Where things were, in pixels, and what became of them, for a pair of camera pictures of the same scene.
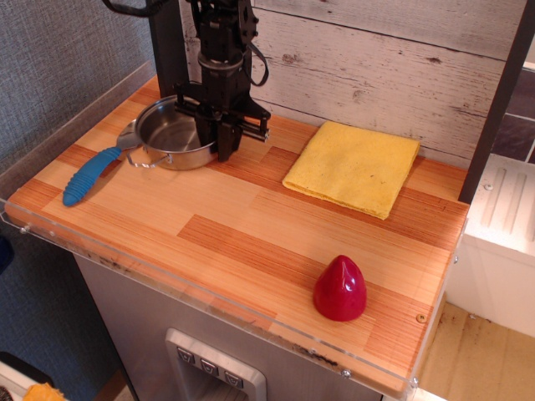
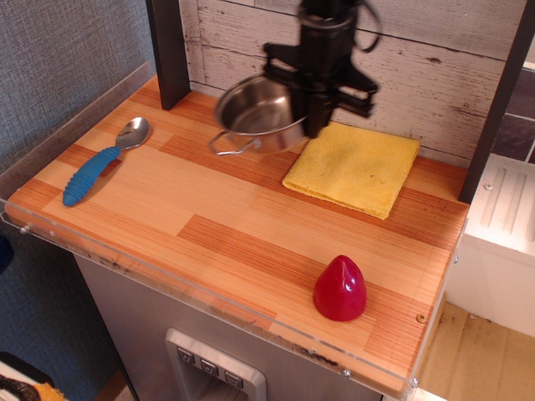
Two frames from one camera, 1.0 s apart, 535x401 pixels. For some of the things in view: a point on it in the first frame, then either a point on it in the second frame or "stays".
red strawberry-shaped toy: [340, 291] stays
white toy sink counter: [493, 272] stays
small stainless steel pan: [170, 134] → [259, 107]
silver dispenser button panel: [209, 375] stays
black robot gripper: [224, 92] → [323, 69]
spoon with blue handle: [129, 138] stays
